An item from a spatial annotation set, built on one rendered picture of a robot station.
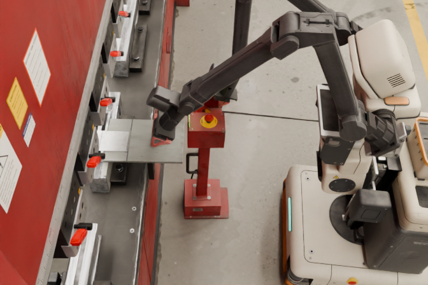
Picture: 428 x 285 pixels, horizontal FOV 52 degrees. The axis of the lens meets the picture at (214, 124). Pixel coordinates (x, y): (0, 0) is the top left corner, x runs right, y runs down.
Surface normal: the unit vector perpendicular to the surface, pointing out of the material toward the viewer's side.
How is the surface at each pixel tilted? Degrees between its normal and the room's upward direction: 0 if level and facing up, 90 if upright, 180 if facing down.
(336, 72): 91
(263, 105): 0
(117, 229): 0
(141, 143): 0
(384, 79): 90
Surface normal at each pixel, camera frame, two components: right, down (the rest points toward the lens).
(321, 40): -0.12, 0.79
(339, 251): 0.05, -0.63
